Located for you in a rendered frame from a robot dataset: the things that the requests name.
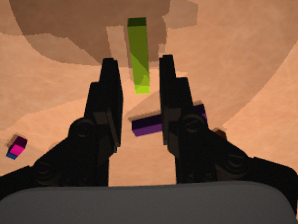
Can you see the orange rod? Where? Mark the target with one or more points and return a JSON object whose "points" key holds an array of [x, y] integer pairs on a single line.
{"points": [[222, 134]]}

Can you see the purple rod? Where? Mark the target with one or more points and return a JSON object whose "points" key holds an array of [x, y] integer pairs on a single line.
{"points": [[152, 124]]}

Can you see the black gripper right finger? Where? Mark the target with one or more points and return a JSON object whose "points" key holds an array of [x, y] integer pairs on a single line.
{"points": [[199, 151]]}

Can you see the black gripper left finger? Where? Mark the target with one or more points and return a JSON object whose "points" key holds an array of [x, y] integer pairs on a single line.
{"points": [[74, 162]]}

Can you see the small blue block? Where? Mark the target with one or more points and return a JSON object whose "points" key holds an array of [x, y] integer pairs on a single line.
{"points": [[10, 155]]}

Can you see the magenta rod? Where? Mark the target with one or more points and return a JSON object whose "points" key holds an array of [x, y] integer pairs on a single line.
{"points": [[18, 146]]}

